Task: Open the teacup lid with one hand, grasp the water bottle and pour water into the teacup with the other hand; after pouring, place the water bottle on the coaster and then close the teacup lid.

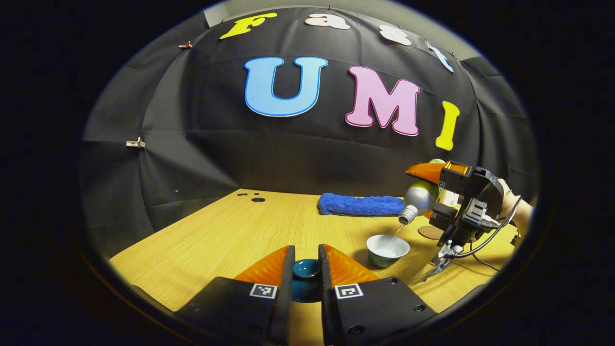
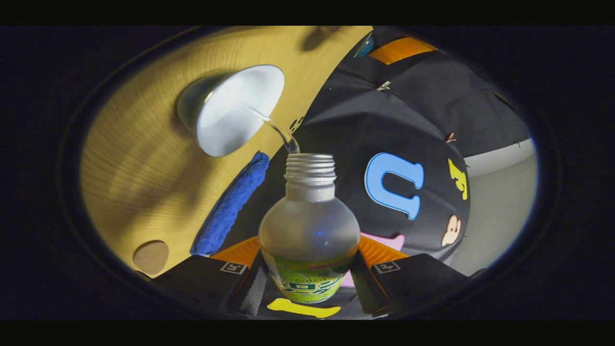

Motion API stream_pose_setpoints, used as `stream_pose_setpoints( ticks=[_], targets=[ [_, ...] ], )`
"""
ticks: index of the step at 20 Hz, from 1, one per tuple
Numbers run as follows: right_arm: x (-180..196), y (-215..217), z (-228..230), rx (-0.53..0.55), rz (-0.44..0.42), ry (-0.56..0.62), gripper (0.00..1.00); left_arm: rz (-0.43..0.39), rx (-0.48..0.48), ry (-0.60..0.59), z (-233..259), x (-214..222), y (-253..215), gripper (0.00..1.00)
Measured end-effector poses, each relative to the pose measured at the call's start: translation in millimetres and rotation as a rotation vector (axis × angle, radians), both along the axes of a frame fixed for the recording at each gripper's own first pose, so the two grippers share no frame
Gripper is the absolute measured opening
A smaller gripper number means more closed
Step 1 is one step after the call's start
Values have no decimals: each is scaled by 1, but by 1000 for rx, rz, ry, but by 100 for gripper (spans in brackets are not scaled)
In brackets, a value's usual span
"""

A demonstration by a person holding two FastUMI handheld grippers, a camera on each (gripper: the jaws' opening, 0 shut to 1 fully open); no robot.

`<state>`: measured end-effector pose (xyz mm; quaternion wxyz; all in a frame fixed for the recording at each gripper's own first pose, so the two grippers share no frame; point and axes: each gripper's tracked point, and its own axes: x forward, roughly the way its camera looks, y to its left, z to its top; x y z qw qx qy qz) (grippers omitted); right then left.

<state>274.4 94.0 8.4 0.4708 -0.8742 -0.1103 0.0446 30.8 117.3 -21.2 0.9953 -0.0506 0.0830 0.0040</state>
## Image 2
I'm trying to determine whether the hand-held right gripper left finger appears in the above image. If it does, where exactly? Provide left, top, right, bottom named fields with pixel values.
left=151, top=235, right=270, bottom=318

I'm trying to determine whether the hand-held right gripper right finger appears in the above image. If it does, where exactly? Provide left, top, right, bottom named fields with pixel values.
left=350, top=235, right=469, bottom=316

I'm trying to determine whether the silver green-label water bottle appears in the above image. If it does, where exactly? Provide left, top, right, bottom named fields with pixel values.
left=258, top=153, right=361, bottom=305

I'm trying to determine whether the round cork coaster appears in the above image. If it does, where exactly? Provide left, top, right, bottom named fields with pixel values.
left=133, top=240, right=170, bottom=276

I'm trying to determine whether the clear water stream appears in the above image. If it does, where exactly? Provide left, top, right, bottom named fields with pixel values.
left=231, top=99, right=301, bottom=155

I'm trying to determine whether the teal teacup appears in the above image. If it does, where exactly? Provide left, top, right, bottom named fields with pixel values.
left=176, top=64, right=286, bottom=159

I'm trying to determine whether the black backdrop cloth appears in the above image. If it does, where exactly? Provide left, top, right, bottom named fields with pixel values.
left=219, top=26, right=531, bottom=320

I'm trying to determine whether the blue towel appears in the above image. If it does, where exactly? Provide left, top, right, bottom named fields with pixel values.
left=190, top=151, right=271, bottom=257

